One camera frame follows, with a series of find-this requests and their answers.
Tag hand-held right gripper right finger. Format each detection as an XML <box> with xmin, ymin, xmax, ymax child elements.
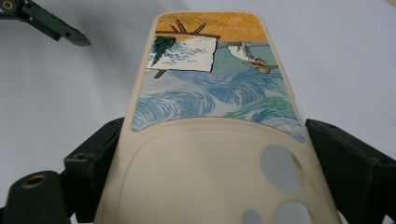
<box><xmin>306</xmin><ymin>119</ymin><xmax>396</xmax><ymax>224</ymax></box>

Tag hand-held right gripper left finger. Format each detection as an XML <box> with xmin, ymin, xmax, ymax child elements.
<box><xmin>64</xmin><ymin>117</ymin><xmax>125</xmax><ymax>223</ymax></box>

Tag cream painted phone case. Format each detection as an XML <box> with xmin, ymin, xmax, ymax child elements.
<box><xmin>92</xmin><ymin>11</ymin><xmax>344</xmax><ymax>224</ymax></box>

